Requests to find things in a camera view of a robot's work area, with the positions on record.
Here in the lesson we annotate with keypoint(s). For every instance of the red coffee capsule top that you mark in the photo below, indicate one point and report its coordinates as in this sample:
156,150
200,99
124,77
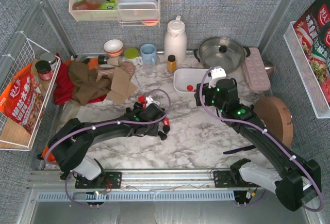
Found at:
142,99

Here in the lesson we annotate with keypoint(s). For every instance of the white thermos jug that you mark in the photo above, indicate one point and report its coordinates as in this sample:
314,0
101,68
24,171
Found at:
175,41

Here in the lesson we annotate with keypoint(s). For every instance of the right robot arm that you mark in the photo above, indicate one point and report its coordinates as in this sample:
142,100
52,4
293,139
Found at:
295,181

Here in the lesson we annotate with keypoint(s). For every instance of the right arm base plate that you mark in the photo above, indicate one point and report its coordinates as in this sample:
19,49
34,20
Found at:
224,179

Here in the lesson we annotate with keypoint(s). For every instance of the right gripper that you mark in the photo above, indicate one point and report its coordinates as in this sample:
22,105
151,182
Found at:
197,99

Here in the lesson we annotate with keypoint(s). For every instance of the red seasoning packet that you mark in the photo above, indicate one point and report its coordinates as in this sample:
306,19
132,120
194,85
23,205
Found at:
312,30

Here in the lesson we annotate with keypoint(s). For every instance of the round wooden cutting board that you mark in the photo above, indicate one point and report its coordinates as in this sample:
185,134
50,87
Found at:
276,117

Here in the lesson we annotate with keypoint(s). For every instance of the striped pink towel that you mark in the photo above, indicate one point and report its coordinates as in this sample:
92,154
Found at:
107,71

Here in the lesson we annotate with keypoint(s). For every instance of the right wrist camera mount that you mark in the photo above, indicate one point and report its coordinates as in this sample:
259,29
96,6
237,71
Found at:
217,73

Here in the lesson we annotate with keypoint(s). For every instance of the black bottle cap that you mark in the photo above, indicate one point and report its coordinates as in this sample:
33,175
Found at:
102,59

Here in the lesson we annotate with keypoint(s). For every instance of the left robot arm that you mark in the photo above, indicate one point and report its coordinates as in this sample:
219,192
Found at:
69,146

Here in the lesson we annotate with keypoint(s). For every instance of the black coffee capsule bottom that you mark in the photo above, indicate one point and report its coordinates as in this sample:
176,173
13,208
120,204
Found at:
163,134

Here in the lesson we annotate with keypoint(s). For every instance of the pink egg tray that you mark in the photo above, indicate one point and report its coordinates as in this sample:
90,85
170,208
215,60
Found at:
254,70

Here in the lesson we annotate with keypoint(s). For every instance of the orange juice bottle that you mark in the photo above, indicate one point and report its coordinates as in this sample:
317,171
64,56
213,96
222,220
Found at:
171,63

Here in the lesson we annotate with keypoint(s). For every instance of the blue mug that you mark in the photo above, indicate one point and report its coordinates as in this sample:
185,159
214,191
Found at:
149,54

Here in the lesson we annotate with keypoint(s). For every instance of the brown cloth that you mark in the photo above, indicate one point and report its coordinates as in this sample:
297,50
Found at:
86,87

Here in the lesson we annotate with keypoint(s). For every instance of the orange striped bowl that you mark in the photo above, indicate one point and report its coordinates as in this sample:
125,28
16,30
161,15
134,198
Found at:
113,47

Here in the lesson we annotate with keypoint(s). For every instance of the brown cardboard piece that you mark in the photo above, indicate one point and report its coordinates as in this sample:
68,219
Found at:
121,87

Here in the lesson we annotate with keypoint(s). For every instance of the clear glass cup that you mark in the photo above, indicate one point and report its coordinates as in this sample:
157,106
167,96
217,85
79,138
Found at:
148,69

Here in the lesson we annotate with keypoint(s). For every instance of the red coffee capsule bottom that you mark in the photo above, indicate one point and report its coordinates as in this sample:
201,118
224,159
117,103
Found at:
166,122

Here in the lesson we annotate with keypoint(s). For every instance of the red cloth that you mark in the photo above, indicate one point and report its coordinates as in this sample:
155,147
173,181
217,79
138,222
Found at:
64,86

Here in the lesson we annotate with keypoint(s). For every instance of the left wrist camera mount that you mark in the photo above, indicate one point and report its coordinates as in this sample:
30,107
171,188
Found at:
149,100

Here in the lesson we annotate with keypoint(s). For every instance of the purple knife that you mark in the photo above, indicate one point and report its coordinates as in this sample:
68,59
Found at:
233,151

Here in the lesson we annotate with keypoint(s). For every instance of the cream wall basket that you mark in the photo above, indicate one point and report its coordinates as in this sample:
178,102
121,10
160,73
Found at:
88,10

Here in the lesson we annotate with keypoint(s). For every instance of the white right wall basket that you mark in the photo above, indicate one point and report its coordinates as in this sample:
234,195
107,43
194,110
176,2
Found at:
315,94

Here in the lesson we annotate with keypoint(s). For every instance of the steel pot with lid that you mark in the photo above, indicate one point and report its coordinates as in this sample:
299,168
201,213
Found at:
221,52

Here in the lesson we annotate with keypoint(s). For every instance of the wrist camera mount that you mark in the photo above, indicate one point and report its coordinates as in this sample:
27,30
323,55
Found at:
217,73
149,100

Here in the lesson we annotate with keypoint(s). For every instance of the orange snack bag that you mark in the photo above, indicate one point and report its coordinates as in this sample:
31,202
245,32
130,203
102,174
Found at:
21,102

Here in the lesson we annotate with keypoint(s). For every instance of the clear plastic food container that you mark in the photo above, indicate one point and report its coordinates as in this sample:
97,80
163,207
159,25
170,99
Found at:
137,9

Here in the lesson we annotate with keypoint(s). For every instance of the green lid cup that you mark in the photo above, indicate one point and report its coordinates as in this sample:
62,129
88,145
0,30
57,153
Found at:
132,55

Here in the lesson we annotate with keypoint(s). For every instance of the white wire side basket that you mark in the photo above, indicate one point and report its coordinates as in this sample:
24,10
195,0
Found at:
13,135

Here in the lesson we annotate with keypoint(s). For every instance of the red lid jar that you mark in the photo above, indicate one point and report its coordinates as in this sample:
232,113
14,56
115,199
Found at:
44,70

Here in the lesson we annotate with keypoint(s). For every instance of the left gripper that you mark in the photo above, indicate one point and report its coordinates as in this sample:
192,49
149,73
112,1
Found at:
160,122

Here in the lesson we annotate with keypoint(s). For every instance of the white plastic storage basket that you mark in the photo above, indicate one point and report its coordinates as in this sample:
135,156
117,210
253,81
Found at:
187,76

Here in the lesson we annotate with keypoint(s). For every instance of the orange plate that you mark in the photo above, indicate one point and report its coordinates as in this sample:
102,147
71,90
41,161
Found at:
93,63

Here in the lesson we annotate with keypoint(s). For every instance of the steel ladle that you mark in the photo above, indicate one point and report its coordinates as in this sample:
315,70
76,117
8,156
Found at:
269,67

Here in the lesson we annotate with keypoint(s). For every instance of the silver lid jar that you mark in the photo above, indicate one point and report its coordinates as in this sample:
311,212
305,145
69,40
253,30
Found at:
50,58

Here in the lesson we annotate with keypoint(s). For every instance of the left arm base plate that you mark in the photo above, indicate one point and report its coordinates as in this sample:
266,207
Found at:
109,180

